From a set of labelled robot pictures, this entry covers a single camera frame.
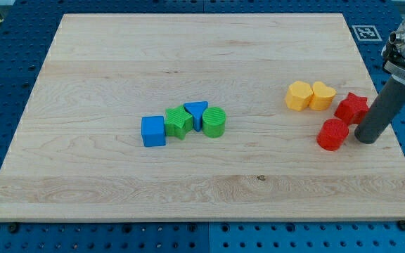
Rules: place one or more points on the blue triangle block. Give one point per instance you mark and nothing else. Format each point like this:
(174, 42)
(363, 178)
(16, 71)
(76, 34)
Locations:
(196, 109)

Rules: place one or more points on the red star block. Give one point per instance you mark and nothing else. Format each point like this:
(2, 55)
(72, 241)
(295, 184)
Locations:
(352, 109)

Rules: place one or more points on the green star block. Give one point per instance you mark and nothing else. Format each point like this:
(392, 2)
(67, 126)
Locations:
(178, 122)

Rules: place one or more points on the white fiducial marker tag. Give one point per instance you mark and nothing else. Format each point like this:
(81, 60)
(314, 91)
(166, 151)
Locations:
(366, 33)

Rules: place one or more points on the red cylinder block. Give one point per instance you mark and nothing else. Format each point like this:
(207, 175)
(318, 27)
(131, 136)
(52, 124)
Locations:
(332, 134)

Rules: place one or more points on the light wooden board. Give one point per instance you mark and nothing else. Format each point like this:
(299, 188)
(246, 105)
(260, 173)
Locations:
(78, 155)

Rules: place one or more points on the blue cube block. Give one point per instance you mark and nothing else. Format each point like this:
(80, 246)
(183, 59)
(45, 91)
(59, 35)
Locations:
(153, 131)

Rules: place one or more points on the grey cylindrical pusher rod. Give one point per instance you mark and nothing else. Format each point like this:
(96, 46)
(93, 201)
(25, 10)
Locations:
(385, 107)

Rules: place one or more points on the yellow heart block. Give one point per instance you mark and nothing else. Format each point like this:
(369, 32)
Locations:
(322, 96)

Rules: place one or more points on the yellow hexagon block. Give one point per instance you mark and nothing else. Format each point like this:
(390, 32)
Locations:
(298, 96)

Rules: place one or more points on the green cylinder block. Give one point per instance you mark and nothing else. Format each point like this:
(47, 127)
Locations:
(213, 122)

